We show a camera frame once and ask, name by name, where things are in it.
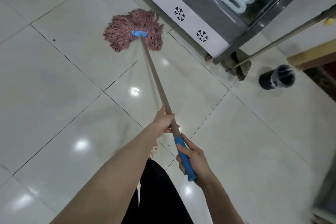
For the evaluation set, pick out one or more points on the black trash bin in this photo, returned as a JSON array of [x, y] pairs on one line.
[[266, 80]]

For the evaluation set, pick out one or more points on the person's black trousers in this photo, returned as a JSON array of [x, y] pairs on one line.
[[157, 195]]

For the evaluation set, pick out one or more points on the person's left hand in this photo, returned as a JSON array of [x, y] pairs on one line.
[[164, 122]]

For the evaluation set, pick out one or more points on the person's right forearm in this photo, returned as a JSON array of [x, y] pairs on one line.
[[223, 202]]

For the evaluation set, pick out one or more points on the person's left beige sandal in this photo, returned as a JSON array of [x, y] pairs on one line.
[[155, 150]]

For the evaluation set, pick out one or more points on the grey broom with yellow cap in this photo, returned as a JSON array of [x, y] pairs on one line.
[[302, 28]]

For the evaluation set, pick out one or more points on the person's left forearm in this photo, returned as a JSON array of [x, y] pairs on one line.
[[105, 184]]

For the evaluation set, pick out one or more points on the dark red wooden door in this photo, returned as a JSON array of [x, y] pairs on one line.
[[312, 57]]

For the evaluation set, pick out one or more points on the person's right hand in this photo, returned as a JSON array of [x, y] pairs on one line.
[[200, 163]]

